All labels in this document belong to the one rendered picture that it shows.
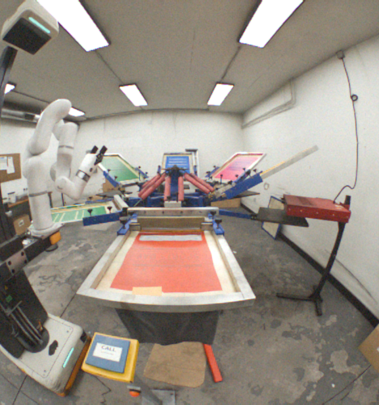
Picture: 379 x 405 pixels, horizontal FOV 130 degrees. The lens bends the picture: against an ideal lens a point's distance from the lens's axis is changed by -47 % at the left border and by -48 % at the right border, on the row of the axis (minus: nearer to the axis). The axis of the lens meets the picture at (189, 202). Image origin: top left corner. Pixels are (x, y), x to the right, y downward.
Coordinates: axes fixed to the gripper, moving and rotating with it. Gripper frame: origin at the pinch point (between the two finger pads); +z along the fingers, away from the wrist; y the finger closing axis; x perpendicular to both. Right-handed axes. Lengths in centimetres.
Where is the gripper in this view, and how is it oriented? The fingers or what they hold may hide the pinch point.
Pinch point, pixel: (100, 148)
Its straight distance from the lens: 90.0
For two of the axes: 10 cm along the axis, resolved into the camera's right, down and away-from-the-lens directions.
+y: -8.7, -2.5, 4.3
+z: 3.8, -8.9, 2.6
